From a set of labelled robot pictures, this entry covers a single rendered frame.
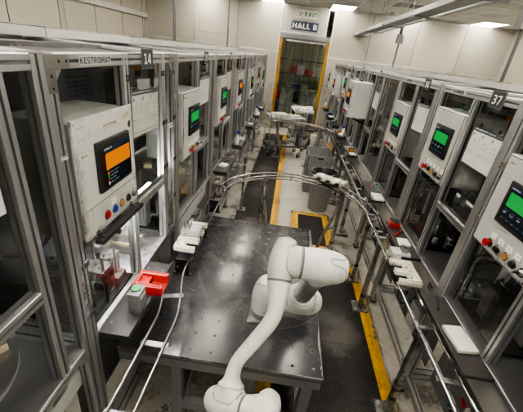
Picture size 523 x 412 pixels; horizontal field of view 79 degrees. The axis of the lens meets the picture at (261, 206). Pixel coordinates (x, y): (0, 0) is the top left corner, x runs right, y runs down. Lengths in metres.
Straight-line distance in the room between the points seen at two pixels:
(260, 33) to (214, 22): 1.29
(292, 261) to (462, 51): 9.89
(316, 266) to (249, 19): 9.08
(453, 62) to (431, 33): 1.00
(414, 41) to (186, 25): 6.21
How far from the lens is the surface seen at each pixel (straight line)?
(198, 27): 10.24
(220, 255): 2.45
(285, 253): 1.28
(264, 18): 9.93
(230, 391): 1.35
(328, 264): 1.28
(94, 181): 1.35
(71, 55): 1.25
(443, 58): 10.63
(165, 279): 1.82
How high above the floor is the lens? 2.10
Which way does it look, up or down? 26 degrees down
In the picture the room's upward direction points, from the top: 7 degrees clockwise
